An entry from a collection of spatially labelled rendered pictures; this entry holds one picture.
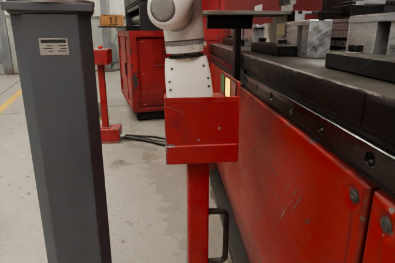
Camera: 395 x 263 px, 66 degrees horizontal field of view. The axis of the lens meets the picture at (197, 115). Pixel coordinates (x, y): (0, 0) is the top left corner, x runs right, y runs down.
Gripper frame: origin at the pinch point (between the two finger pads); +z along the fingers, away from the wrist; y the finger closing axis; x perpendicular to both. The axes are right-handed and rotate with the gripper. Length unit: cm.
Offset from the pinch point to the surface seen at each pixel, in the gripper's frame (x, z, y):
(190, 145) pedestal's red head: 4.8, 3.6, 1.2
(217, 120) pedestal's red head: 4.7, -1.4, -5.1
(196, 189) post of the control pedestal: -2.4, 18.3, 0.5
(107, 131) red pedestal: -193, 59, 62
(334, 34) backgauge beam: -46, -14, -59
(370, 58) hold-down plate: 24.3, -14.2, -25.2
